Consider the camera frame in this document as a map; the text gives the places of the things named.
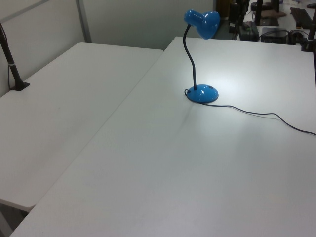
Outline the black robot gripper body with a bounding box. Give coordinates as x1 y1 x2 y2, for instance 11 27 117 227
229 0 249 25

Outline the blue gooseneck desk lamp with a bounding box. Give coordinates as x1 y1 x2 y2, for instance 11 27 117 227
183 9 221 104

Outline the black and green device box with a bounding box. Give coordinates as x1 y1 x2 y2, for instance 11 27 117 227
238 21 260 42

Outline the black electronics box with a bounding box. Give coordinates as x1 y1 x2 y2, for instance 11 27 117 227
260 26 289 44

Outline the black keyboard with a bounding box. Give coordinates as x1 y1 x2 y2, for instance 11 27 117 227
289 7 315 26

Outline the black clamp mount with pole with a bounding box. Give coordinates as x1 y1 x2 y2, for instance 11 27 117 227
300 21 316 53

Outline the black lamp power cable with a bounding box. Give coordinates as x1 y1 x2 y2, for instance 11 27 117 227
184 88 316 136

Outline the black camera stand with clamp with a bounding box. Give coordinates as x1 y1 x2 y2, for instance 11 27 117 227
0 21 31 91

